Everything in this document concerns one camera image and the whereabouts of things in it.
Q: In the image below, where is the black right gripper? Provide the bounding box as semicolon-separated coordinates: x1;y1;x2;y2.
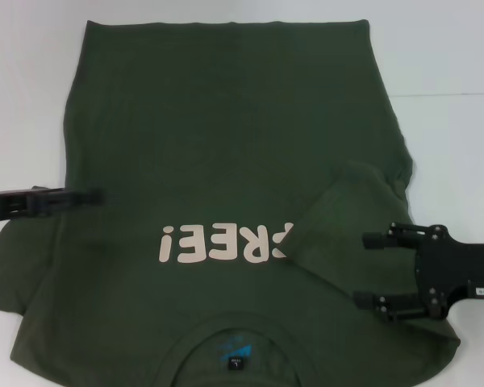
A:
353;221;484;324

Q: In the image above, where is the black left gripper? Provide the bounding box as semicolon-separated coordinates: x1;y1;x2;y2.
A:
0;185;106;224

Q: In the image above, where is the dark green printed t-shirt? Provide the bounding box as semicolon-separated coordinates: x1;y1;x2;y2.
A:
0;18;464;387

